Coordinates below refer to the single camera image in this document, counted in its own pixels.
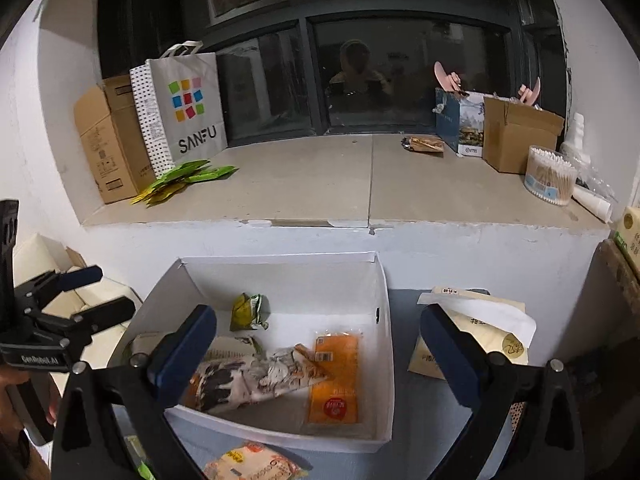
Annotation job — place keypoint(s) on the pile of green packets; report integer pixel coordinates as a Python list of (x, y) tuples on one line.
[(185, 172)]

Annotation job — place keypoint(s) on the person's left hand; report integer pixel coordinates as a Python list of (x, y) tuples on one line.
[(11, 376)]

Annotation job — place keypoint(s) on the brown snack packet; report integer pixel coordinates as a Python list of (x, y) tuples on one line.
[(425, 144)]

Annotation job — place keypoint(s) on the brown side shelf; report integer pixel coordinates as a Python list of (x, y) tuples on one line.
[(620, 280)]

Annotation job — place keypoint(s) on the cardboard flap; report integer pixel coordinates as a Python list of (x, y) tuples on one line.
[(75, 257)]

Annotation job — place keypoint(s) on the orange snack packet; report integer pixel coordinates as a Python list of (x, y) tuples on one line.
[(332, 375)]

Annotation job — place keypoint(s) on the polka dot paper bag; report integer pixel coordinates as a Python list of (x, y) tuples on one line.
[(147, 115)]

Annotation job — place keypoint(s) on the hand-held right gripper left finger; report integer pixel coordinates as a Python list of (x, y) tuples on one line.
[(185, 355)]

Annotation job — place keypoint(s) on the cow-print snack packet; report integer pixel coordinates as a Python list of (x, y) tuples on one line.
[(240, 380)]

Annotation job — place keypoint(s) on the yellow bread packet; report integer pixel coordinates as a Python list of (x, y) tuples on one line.
[(250, 465)]

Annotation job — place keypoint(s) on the small green packet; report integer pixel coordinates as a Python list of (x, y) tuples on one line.
[(145, 471)]

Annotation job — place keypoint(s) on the small open cardboard box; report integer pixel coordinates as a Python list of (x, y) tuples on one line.
[(510, 140)]

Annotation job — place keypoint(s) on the sealed yellow tissue pack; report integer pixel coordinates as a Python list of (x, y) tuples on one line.
[(630, 235)]

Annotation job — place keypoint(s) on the pale snack packet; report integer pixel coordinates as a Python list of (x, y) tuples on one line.
[(230, 350)]

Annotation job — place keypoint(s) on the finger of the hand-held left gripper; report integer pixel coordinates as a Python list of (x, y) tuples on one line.
[(107, 310), (82, 275)]

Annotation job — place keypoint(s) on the dark window frame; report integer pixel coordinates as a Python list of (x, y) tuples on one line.
[(305, 10)]

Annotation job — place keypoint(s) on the blue printed box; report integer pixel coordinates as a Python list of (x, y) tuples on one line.
[(465, 125)]

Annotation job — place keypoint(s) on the yellow tissue pack, tissue pulled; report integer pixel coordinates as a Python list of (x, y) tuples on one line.
[(490, 325)]

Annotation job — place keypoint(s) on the blue tablecloth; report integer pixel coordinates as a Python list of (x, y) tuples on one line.
[(415, 410)]

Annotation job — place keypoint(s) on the pink plastic item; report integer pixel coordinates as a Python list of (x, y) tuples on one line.
[(442, 72), (527, 95)]

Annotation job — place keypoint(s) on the clear plastic bag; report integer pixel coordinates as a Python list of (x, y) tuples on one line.
[(597, 180)]

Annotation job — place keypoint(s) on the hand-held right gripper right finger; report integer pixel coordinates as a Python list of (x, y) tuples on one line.
[(450, 360)]

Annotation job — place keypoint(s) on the green snack packet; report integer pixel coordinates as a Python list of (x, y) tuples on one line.
[(245, 312)]

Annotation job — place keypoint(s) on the stack of white paper cups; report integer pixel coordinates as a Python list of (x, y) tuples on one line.
[(592, 202)]

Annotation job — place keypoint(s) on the cream sofa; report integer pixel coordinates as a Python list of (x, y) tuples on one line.
[(45, 260)]

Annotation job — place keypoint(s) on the cotton swab container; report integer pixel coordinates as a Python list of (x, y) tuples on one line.
[(550, 175)]

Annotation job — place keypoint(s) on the large cardboard box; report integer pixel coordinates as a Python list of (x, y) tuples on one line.
[(107, 150)]

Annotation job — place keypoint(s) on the grey shopping bag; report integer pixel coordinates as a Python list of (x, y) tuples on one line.
[(200, 125)]

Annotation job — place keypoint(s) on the white cardboard box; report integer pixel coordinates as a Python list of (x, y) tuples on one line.
[(280, 280)]

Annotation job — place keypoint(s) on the white plastic bottle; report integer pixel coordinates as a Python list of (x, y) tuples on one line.
[(577, 130)]

